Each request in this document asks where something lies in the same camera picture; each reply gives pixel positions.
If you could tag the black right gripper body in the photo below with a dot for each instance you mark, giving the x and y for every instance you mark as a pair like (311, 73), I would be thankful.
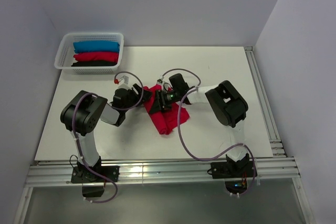
(169, 98)

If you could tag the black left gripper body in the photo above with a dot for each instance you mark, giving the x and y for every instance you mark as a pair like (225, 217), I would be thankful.
(133, 98)

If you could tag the red t shirt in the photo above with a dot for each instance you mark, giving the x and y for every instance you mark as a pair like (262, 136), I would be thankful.
(164, 122)
(96, 56)

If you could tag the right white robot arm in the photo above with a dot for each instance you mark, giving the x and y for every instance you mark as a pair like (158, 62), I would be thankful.
(229, 108)

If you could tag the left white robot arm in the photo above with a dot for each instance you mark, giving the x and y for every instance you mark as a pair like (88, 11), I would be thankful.
(81, 116)

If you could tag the rolled black t shirt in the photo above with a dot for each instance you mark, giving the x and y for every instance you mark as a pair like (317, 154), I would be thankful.
(95, 63)

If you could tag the white perforated plastic basket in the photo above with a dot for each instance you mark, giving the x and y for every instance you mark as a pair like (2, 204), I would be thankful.
(64, 56)

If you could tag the rolled red t shirt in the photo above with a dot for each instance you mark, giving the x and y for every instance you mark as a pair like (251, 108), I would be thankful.
(96, 56)

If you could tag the rolled blue t shirt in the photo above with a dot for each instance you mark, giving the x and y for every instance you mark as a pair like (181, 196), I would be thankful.
(95, 46)

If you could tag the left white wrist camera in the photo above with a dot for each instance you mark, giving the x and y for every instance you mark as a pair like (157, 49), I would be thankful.
(122, 82)

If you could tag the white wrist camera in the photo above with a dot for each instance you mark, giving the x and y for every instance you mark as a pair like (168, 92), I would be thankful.
(122, 82)
(160, 81)

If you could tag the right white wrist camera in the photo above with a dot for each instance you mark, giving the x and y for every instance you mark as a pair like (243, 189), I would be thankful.
(160, 81)

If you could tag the aluminium front rail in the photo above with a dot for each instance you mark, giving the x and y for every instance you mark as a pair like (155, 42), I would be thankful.
(158, 172)

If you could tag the aluminium side rail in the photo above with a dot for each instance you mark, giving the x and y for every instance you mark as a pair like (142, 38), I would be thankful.
(273, 134)

